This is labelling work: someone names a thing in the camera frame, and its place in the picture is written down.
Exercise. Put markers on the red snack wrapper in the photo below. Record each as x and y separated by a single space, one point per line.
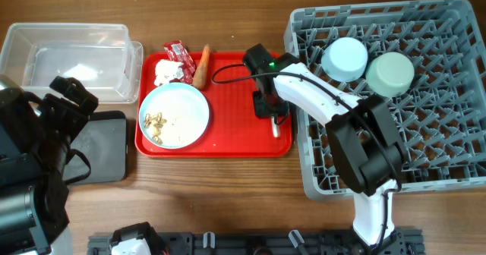
176 51

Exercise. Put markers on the grey dishwasher rack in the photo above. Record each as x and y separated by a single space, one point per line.
441 118

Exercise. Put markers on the black waste tray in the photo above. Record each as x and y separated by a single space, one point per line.
104 142

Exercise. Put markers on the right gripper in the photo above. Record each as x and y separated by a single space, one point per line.
261 110

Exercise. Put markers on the peanut shells pile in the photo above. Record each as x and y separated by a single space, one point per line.
154 124

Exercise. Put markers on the mint green bowl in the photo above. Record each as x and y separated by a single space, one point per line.
390 74

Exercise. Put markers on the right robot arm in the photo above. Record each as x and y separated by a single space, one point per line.
365 145

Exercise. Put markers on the large light blue plate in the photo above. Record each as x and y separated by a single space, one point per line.
186 110

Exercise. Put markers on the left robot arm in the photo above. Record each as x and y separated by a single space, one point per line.
36 137

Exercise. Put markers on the orange carrot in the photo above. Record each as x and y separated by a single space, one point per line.
200 75

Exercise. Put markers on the white tissue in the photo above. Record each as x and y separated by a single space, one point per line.
167 71

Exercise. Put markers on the light blue saucer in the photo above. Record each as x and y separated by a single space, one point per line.
345 59

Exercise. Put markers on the red serving tray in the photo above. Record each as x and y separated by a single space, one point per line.
233 130

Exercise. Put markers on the white plastic spoon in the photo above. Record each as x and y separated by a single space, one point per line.
275 126

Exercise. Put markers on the clear plastic bin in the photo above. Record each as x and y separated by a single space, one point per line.
102 57

